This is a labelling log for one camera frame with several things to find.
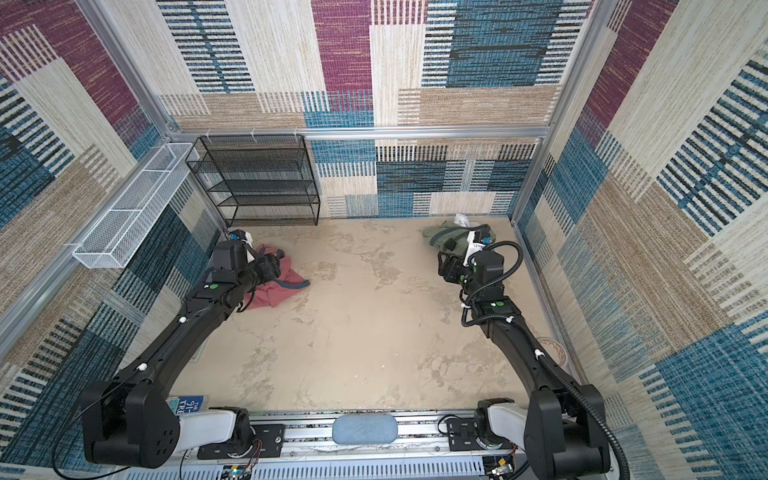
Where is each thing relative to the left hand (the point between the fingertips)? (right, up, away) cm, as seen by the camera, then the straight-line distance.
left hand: (270, 256), depth 84 cm
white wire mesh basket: (-31, +6, -11) cm, 33 cm away
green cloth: (+54, +5, +18) cm, 57 cm away
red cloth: (-4, -12, +10) cm, 16 cm away
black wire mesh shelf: (-14, +27, +24) cm, 39 cm away
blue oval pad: (+27, -41, -11) cm, 51 cm away
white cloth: (+58, +12, +21) cm, 63 cm away
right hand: (+49, 0, -1) cm, 49 cm away
